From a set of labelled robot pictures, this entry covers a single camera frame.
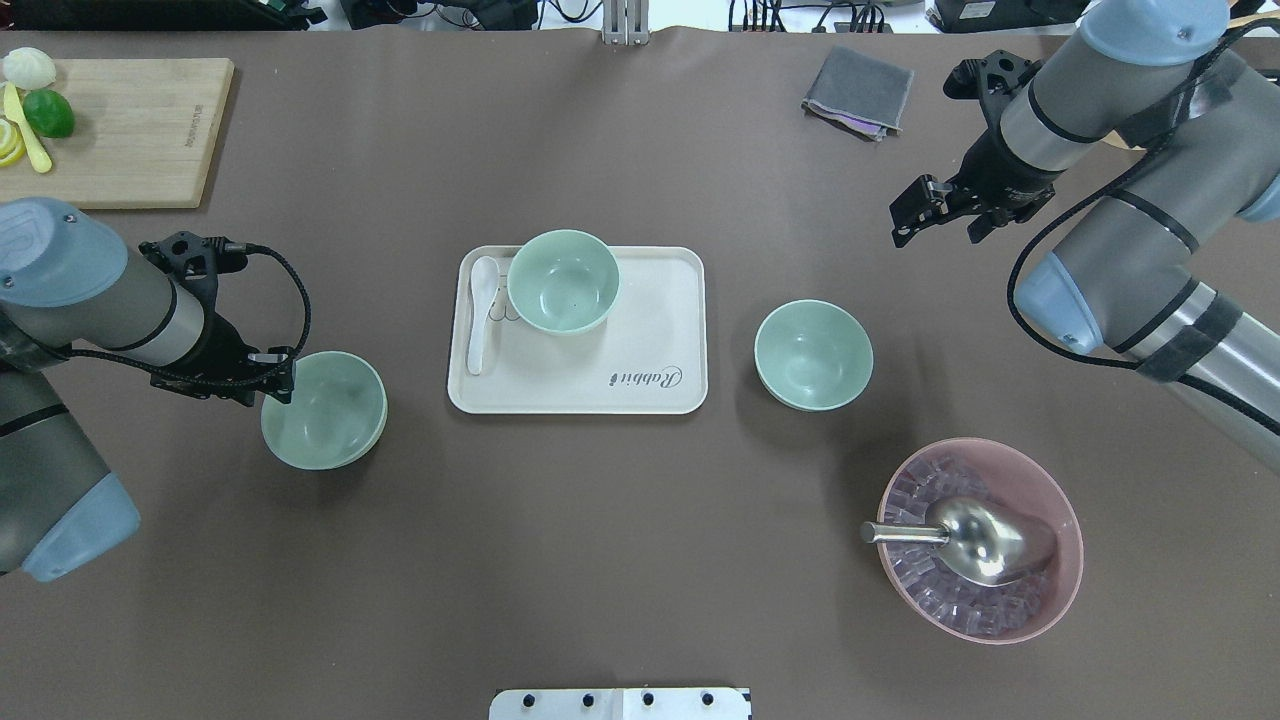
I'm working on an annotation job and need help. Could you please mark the grey folded cloth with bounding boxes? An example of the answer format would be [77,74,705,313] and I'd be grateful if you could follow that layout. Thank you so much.
[800,46,915,142]

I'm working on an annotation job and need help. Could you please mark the green bowl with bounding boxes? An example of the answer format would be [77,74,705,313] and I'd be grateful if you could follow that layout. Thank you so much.
[260,350,389,471]
[507,229,622,336]
[753,299,876,413]

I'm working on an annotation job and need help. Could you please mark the ice cubes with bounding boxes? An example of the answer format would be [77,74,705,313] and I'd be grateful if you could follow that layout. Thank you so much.
[881,455,1048,638]

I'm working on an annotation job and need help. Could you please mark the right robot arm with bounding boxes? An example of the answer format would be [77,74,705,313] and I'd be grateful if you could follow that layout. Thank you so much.
[890,1,1279,469]

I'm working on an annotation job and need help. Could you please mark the metal scoop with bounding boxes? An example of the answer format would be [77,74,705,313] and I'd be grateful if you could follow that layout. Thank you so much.
[860,496,1059,587]

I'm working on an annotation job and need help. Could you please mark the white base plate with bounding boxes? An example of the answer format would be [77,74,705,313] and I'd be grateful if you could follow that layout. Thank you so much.
[488,685,753,719]

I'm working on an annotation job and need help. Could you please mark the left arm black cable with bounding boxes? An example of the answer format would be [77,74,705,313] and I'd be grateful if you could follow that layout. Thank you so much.
[60,243,312,386]

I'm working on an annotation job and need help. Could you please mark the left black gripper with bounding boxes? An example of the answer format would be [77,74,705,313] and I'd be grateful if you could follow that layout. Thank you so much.
[140,232,294,407]

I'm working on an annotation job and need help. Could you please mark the yellow plastic knife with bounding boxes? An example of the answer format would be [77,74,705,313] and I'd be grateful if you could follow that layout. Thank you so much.
[3,82,52,174]

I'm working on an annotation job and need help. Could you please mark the white rabbit tray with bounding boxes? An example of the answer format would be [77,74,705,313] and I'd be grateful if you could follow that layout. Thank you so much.
[445,245,710,415]

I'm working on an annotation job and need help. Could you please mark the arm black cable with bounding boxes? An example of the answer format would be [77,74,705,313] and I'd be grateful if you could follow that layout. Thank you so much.
[60,243,312,386]
[1007,15,1280,436]

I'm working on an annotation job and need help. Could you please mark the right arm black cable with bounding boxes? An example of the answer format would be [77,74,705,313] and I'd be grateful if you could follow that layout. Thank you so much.
[1007,15,1280,436]

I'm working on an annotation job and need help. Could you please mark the white garlic bulb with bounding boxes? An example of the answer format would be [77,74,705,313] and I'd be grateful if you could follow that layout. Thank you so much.
[3,46,58,91]

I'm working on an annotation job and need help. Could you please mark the green lime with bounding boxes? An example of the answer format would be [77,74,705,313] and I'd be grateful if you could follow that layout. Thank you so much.
[20,88,76,138]

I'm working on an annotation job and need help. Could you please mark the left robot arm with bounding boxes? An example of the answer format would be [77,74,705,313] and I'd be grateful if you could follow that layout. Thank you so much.
[1,197,305,582]

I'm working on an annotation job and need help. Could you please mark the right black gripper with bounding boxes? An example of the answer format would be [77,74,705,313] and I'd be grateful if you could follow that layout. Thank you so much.
[890,51,1056,249]

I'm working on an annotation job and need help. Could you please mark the white ceramic spoon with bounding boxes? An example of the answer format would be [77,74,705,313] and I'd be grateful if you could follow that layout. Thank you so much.
[466,255,506,375]

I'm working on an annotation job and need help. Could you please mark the bamboo cutting board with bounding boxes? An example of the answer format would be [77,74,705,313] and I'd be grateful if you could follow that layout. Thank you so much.
[1,58,236,210]

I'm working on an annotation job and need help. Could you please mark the pink bowl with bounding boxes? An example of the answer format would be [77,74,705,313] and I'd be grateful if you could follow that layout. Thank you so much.
[873,437,1084,646]

